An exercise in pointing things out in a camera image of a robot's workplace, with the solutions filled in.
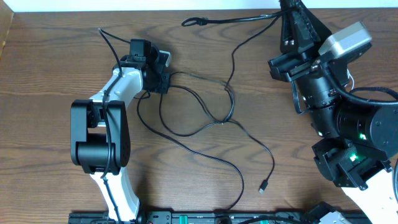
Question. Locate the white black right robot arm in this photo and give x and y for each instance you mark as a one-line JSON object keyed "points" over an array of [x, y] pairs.
{"points": [[358, 136]]}

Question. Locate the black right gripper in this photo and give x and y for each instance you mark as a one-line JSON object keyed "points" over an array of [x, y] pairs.
{"points": [[295, 65]]}

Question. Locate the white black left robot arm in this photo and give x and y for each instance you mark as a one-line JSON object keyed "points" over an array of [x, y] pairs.
{"points": [[99, 131]]}

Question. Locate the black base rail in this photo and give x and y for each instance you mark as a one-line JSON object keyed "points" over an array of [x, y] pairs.
{"points": [[321, 213]]}

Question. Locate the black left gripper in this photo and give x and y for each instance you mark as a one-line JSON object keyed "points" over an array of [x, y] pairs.
{"points": [[163, 88]]}

